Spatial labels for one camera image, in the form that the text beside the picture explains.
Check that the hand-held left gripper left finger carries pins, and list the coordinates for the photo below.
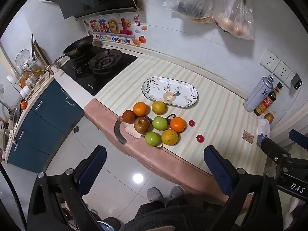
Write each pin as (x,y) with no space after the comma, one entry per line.
(92,170)

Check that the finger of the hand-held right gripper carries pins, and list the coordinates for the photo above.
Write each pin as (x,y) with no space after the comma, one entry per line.
(298,137)
(273,148)

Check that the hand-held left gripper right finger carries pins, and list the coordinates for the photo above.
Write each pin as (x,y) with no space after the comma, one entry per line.
(217,170)

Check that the yellow citrus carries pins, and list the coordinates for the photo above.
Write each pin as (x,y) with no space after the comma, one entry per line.
(169,137)
(158,107)

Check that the orange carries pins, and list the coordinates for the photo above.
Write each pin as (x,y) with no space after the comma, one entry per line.
(140,109)
(177,124)

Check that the small reddish brown apple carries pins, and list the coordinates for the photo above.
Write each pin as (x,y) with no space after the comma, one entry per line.
(128,116)

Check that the large dark brown apple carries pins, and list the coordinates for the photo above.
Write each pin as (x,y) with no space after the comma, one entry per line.
(142,125)

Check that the green apple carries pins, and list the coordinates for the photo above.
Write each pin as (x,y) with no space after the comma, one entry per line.
(152,138)
(159,123)

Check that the floral oval plate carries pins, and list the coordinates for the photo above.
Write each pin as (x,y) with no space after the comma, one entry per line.
(169,91)

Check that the person's right forearm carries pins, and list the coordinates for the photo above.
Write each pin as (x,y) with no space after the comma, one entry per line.
(296,209)

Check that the small blue packet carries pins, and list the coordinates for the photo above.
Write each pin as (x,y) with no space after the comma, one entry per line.
(260,140)

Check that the white tissue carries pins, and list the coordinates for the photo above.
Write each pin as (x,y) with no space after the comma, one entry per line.
(262,127)

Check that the small brown card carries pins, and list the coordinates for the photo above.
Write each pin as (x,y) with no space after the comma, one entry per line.
(247,136)

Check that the small brown egg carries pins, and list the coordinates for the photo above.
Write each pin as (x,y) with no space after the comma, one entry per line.
(268,118)

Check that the red cherry tomato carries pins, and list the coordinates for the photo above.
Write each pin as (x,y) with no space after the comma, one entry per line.
(200,138)
(191,123)

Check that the dark sauce bottle yellow label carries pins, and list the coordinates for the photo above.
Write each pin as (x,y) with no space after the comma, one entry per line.
(264,104)

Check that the cat-shaped mat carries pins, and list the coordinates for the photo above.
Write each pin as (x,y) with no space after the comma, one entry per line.
(120,134)

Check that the grey slipper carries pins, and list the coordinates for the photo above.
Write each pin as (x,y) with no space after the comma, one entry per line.
(175,192)
(155,195)

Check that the small dark sauce bottle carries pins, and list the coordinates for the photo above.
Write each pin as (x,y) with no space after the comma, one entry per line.
(278,87)

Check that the dark grey plug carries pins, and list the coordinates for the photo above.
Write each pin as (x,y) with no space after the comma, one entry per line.
(296,81)

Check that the grey gas canister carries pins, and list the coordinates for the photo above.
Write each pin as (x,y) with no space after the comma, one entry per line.
(257,93)

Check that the blue kitchen cabinet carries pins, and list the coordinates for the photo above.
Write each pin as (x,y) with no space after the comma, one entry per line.
(48,125)

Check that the person's dark fuzzy clothing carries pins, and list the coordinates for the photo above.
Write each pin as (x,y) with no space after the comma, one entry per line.
(168,217)

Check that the small orange fruit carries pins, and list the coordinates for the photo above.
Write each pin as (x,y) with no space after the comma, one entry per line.
(23,104)

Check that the dish rack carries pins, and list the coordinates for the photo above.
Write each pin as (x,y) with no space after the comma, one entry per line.
(28,79)

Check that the black gas stove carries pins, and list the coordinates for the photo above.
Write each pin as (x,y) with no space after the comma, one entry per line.
(115,60)

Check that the black frying pan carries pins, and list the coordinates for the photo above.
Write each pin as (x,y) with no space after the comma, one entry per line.
(78,45)

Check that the clear plastic bag of onions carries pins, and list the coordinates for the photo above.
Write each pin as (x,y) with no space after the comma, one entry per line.
(235,21)

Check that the metal strainer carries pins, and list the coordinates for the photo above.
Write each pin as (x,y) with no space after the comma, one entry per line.
(22,57)

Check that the clear plastic bag dark contents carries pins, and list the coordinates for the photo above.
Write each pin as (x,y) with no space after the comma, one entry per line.
(190,2)

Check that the black range hood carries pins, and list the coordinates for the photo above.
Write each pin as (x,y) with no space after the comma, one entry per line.
(72,0)

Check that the white wall socket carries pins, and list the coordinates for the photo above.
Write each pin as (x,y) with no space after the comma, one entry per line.
(270,60)
(282,71)

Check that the colourful wall sticker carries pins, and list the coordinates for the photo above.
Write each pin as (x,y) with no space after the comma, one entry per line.
(110,27)

